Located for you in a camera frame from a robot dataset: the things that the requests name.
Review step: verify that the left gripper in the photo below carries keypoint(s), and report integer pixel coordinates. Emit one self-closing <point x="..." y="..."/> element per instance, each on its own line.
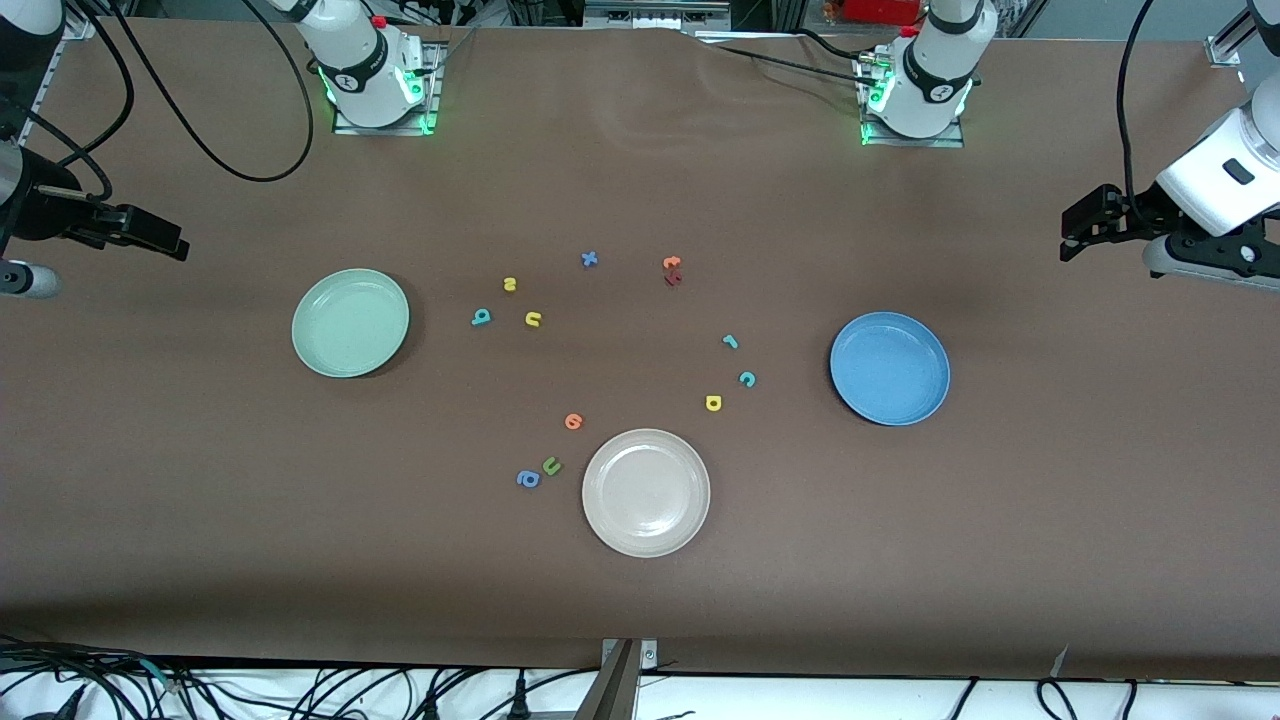
<point x="1137" y="213"/>

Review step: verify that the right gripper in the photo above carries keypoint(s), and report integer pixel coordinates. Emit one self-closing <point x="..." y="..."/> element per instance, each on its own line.
<point x="45" y="211"/>

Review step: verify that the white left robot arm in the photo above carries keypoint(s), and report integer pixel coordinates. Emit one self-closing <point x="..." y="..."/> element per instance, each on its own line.
<point x="930" y="80"/>

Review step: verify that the green plate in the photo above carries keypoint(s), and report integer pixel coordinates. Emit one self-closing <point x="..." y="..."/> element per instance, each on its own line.
<point x="350" y="325"/>

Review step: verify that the blue plate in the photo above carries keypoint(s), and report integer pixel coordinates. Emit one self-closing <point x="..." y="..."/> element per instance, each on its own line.
<point x="889" y="368"/>

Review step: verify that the red box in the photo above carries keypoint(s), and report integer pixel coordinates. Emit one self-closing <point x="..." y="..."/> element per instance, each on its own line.
<point x="880" y="10"/>

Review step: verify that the white paper tag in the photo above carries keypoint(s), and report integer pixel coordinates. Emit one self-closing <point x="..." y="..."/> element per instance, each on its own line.
<point x="1059" y="660"/>

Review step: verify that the blue foam letter A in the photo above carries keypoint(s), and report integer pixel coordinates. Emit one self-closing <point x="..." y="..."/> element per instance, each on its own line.
<point x="535" y="484"/>

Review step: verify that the green foam letter U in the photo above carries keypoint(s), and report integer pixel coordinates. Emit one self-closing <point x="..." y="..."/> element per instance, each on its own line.
<point x="548" y="470"/>

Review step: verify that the beige plate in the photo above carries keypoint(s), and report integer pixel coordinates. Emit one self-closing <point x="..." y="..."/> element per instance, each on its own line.
<point x="646" y="493"/>

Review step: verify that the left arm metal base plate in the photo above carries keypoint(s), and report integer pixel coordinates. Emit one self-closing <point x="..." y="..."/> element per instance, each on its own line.
<point x="915" y="143"/>

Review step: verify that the short aluminium frame rail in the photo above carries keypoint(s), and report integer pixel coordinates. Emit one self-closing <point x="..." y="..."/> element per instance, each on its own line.
<point x="1225" y="45"/>

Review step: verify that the long aluminium frame rail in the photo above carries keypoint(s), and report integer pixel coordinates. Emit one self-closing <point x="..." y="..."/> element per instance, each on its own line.
<point x="78" y="25"/>

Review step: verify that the grey metal frame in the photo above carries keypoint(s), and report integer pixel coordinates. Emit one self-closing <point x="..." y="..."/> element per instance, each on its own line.
<point x="650" y="15"/>

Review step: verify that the metal table edge bracket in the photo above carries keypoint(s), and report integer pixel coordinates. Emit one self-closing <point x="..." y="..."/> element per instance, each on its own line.
<point x="620" y="680"/>

